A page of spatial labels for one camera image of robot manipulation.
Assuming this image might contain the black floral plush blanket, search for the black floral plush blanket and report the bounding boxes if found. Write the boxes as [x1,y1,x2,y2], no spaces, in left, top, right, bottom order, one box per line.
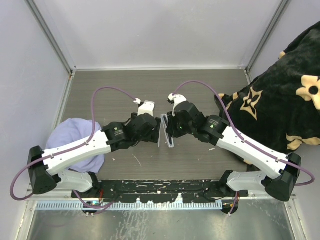
[214,23,320,154]

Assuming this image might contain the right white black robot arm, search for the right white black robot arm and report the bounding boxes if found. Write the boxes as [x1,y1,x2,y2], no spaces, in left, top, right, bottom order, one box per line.
[166,100,302,202]

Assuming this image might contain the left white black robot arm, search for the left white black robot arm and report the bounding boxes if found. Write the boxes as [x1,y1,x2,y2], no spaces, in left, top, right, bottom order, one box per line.
[27,113,162,198]

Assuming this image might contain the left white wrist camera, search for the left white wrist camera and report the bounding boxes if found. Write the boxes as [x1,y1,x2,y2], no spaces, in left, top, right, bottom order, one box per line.
[133,98,155,117]

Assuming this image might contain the lavender crumpled cloth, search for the lavender crumpled cloth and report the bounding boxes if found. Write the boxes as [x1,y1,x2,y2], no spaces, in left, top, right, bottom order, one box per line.
[45,118,105,174]

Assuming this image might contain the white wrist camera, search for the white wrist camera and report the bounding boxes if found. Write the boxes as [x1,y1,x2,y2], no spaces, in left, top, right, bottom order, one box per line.
[133,98,155,117]
[167,93,187,117]

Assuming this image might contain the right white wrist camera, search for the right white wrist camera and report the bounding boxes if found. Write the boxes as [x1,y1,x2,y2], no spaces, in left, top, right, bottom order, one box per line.
[167,93,187,117]

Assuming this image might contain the slotted white cable duct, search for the slotted white cable duct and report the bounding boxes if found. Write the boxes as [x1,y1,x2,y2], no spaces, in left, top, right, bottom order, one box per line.
[35,200,223,211]

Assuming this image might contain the white rectangular sunglasses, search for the white rectangular sunglasses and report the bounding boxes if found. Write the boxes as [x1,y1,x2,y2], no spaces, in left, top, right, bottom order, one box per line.
[160,114,175,149]

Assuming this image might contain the aluminium front rail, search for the aluminium front rail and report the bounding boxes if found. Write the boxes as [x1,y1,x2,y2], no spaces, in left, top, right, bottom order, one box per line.
[24,178,297,201]

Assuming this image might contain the black paint-splattered base plate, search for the black paint-splattered base plate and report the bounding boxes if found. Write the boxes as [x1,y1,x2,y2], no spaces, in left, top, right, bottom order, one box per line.
[79,179,236,204]

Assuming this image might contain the aluminium frame post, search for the aluminium frame post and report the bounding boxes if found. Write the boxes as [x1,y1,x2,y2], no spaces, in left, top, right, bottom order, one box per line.
[25,0,76,75]
[244,0,291,74]

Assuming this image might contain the left aluminium frame post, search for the left aluminium frame post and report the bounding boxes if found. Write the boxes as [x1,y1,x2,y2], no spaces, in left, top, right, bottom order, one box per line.
[25,0,76,75]

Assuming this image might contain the right aluminium frame post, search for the right aluminium frame post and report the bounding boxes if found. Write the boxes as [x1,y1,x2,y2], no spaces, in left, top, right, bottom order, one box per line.
[244,0,291,74]

